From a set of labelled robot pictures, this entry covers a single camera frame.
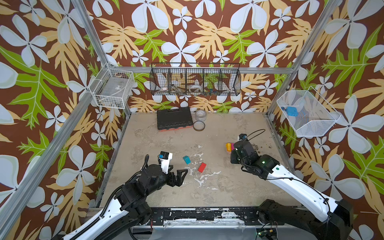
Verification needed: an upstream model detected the black red tool case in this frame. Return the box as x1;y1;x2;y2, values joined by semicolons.
157;107;194;131

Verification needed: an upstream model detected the white mesh basket right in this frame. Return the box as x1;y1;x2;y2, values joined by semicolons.
277;87;342;138

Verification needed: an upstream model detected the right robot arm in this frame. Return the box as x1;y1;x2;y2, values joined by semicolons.
229;139;354;240

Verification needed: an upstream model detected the clear tape roll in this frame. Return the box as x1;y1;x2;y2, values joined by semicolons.
195;110;208;122

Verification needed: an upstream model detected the white wire basket left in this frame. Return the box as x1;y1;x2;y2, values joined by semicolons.
90;64;135;110

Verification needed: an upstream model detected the orange rectangular block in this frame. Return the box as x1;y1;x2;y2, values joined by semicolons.
226;143;232;153

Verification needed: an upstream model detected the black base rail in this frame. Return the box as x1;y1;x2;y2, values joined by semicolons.
146;206;286;226

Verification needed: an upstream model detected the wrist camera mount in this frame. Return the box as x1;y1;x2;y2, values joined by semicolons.
239;134;248;141
158;151;173;174

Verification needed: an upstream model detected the white tape roll in basket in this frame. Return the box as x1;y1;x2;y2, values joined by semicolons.
189;85;203;93

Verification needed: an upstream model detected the red block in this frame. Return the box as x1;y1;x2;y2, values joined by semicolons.
198;163;207;173

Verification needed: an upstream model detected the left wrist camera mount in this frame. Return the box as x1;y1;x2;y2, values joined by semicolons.
158;151;173;174

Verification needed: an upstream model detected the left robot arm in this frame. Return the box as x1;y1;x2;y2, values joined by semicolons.
61;155;188;240

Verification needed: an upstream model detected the black wire wall basket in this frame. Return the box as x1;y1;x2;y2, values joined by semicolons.
149;63;242;96

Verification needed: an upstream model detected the brown tape roll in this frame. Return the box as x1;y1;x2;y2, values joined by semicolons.
193;121;206;132

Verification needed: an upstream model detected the teal triangular block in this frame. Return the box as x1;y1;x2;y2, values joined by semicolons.
183;156;191;165

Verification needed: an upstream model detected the blue object in basket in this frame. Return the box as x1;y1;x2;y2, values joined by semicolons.
281;106;299;117

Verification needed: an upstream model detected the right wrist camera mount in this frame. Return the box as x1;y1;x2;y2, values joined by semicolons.
239;134;248;141

